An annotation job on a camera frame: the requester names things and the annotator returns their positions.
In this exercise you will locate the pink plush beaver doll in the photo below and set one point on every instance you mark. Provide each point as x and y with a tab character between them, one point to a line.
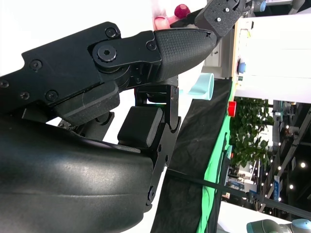
161	21

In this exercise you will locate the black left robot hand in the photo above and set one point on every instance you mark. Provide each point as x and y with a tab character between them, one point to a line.
187	20

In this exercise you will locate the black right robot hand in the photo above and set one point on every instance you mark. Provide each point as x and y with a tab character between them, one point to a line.
60	170

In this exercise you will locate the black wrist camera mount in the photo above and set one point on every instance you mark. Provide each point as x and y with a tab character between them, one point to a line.
221	17

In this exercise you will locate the red round button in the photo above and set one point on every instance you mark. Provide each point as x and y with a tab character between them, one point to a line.
232	108

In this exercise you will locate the black backdrop cloth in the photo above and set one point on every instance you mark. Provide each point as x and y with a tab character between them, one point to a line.
194	136

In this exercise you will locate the white booth cabinet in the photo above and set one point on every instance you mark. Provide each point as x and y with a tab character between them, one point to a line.
274	55

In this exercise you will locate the green leafy plant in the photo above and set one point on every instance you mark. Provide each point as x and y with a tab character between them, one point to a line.
250	131

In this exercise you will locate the green cloth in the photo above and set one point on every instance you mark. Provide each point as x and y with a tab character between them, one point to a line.
213	165

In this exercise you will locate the teal plastic mug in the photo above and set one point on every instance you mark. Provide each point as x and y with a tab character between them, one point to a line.
205	87

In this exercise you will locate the blue round knob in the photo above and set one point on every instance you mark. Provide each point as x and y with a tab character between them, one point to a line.
242	66

